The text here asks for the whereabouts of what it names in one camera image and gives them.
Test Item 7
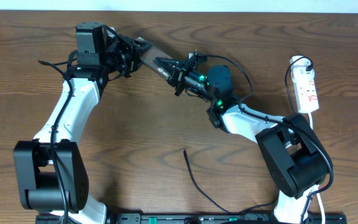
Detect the black charger cable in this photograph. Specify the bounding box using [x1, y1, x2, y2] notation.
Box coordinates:
[183, 55, 314, 215]

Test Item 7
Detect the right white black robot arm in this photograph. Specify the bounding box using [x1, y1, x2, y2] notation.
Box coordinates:
[152, 53, 334, 223]

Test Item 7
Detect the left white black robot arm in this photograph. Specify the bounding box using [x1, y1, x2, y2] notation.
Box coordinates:
[13, 22, 150, 223]

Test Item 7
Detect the white power strip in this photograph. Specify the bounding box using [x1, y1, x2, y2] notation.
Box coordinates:
[290, 55, 319, 114]

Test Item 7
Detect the white power strip cord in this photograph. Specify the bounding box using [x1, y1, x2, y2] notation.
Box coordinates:
[307, 112, 326, 224]

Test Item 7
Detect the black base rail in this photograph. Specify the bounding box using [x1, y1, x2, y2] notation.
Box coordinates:
[35, 213, 347, 224]

